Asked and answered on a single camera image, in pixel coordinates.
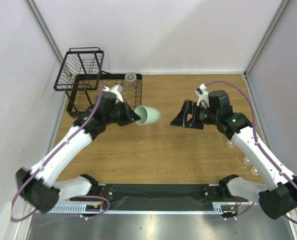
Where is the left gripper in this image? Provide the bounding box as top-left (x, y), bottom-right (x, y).
top-left (104, 98), bottom-right (141, 127)

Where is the green plastic cup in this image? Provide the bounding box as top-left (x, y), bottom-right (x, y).
top-left (134, 105), bottom-right (161, 125)

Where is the clear plastic cup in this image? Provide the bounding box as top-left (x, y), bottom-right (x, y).
top-left (124, 72), bottom-right (139, 93)

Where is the small clear cup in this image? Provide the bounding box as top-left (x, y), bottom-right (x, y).
top-left (242, 156), bottom-right (252, 166)
top-left (250, 166), bottom-right (260, 176)
top-left (226, 140), bottom-right (235, 148)

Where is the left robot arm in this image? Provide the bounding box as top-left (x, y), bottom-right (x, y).
top-left (15, 90), bottom-right (141, 213)

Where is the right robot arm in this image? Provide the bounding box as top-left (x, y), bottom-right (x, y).
top-left (170, 90), bottom-right (297, 220)

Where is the black base mat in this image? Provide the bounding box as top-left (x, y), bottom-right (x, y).
top-left (70, 184), bottom-right (238, 212)

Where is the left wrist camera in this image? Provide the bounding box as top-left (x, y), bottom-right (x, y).
top-left (109, 84), bottom-right (124, 103)

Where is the black wire dish rack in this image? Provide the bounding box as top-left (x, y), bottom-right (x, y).
top-left (53, 47), bottom-right (143, 118)

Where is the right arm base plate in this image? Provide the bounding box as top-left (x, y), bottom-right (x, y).
top-left (202, 185), bottom-right (230, 203)

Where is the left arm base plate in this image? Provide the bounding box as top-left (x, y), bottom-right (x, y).
top-left (87, 184), bottom-right (115, 201)

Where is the aluminium frame rail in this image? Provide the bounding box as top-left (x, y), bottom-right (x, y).
top-left (21, 182), bottom-right (42, 205)

